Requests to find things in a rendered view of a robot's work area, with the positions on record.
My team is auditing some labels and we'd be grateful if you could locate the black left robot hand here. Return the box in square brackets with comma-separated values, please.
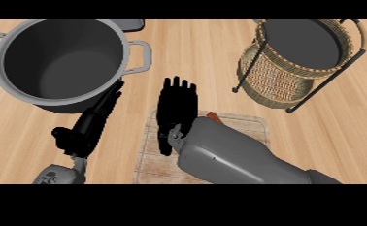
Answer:
[50, 79, 125, 159]

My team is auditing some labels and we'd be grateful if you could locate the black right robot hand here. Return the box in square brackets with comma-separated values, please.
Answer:
[155, 76, 199, 157]

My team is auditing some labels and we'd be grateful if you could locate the orange cupcake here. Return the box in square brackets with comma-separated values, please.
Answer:
[205, 111, 225, 126]

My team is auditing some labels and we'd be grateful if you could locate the pale wooden cutting board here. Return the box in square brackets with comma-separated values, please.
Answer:
[131, 106, 270, 185]

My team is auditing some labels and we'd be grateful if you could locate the tiered wicker basket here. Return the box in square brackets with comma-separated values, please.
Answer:
[230, 19, 367, 114]

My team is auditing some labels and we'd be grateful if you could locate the large grey metal pot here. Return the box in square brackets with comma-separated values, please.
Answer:
[0, 19, 154, 114]

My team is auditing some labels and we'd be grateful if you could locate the dark grey flat object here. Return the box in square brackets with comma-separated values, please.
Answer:
[111, 19, 146, 33]

